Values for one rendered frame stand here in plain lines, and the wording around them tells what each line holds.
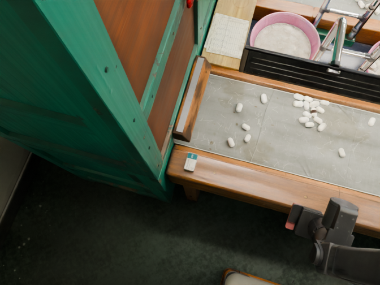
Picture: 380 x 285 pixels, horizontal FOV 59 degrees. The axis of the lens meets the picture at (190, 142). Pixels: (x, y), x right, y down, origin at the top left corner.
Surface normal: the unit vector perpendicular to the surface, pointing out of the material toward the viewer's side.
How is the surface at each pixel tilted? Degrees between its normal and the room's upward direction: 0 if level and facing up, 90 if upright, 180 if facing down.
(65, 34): 90
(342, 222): 22
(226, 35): 0
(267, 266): 0
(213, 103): 0
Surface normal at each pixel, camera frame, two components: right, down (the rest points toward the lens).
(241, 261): -0.03, -0.28
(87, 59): 0.96, 0.25
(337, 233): -0.16, 0.17
